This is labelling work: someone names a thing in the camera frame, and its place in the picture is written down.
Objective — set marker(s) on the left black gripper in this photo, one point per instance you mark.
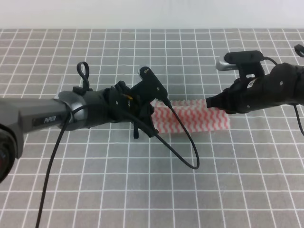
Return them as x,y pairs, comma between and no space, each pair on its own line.
124,101

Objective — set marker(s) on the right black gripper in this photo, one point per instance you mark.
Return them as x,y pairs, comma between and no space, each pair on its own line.
250,95

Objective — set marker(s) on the pink white wavy towel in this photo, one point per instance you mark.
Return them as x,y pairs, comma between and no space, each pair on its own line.
194,114

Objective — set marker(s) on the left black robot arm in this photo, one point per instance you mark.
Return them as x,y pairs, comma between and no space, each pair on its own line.
72,110

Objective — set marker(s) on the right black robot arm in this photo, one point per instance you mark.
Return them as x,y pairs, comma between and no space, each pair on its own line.
283,85

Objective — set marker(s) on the grey grid tablecloth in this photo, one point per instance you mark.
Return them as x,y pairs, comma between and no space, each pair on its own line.
250,176

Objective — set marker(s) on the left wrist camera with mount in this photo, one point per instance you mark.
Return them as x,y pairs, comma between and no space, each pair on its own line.
150,88

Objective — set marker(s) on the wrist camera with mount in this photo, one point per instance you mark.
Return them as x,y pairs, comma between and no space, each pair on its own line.
150,88
246,62

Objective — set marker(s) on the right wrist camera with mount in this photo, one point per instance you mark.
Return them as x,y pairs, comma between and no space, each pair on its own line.
246,62

